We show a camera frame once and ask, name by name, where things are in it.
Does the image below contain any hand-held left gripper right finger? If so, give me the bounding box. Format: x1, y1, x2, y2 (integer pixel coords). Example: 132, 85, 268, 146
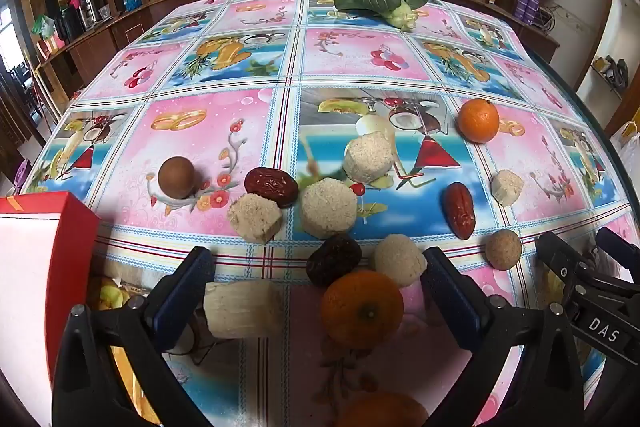
421, 246, 586, 427

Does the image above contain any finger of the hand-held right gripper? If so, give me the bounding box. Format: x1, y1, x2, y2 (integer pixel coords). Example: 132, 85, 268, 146
536, 231, 588, 293
595, 226, 640, 265

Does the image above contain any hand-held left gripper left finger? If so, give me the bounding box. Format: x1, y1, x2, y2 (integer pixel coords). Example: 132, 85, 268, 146
52, 246, 217, 427

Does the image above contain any round tan sugarcane piece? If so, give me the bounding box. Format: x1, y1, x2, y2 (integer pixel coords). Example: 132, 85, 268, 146
485, 229, 523, 270

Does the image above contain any long pale sugarcane piece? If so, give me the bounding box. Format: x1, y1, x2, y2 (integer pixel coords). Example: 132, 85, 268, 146
202, 281, 285, 339

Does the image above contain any small peeled sugarcane piece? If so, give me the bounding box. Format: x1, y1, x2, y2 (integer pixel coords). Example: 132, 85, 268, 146
491, 170, 526, 206

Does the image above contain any orange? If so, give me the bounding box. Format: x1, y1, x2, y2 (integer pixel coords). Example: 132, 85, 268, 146
456, 98, 501, 144
339, 391, 432, 427
321, 270, 405, 350

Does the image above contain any long red date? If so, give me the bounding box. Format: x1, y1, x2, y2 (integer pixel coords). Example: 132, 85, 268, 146
444, 182, 476, 240

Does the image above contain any brown round fruit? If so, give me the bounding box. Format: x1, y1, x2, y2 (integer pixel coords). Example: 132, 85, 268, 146
157, 157, 197, 199

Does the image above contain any dark brown date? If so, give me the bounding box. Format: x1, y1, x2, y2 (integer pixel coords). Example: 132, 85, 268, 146
305, 233, 363, 288

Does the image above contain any red box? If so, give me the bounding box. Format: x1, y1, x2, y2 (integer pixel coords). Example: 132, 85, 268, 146
0, 191, 101, 390

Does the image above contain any fruit print tablecloth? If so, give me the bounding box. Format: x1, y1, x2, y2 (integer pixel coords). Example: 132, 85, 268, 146
27, 0, 640, 427

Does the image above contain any green bag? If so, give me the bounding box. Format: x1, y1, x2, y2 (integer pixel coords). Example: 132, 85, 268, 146
31, 14, 57, 40

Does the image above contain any steel thermos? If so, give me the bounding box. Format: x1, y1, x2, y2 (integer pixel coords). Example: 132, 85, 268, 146
77, 0, 103, 30

